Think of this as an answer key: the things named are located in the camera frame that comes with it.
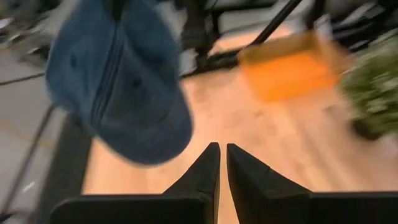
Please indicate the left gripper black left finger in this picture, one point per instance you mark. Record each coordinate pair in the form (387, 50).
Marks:
(186, 205)

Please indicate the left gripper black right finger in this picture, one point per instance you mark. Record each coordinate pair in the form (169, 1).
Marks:
(273, 202)

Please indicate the dark blue denim cap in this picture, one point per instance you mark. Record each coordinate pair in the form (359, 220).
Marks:
(124, 93)

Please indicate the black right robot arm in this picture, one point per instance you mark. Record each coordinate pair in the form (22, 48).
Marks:
(199, 34)

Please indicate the orange plastic bin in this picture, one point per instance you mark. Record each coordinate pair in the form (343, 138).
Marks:
(289, 74)

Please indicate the potted artificial green plant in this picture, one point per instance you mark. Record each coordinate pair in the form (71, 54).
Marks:
(373, 87)

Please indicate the black aluminium table frame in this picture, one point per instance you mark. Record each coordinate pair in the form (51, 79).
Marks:
(62, 174)

